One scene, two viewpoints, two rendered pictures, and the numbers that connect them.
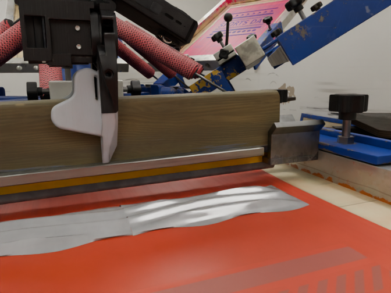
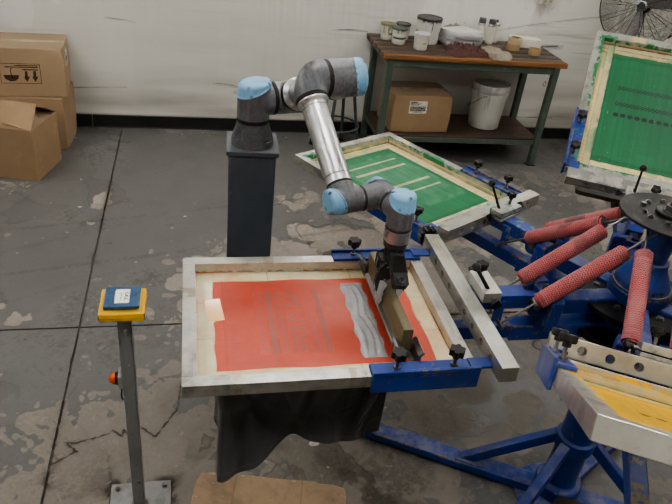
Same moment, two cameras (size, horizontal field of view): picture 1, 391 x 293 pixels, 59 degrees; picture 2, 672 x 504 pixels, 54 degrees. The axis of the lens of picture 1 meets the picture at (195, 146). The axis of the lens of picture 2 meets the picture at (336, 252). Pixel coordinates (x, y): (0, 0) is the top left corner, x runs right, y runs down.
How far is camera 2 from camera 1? 190 cm
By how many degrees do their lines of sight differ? 89
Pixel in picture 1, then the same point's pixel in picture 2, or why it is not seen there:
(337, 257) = (329, 347)
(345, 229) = (343, 356)
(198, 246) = (341, 327)
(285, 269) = (326, 337)
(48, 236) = (352, 303)
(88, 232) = (353, 309)
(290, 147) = not seen: hidden behind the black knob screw
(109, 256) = (341, 313)
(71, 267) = (337, 308)
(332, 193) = not seen: hidden behind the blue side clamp
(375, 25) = not seen: outside the picture
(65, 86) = (472, 277)
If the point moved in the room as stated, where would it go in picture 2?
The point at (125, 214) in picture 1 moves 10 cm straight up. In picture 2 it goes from (363, 316) to (367, 289)
